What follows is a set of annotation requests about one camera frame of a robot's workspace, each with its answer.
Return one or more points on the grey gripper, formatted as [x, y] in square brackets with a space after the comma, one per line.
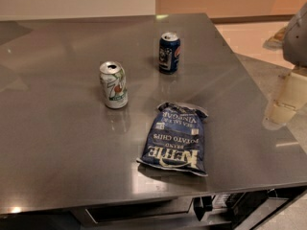
[296, 43]

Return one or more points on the blue Kettle chip bag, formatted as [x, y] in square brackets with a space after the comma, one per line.
[175, 141]

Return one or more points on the blue Pepsi can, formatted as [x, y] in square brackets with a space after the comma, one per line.
[169, 52]

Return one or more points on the white green 7up can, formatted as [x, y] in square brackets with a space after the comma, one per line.
[113, 81]

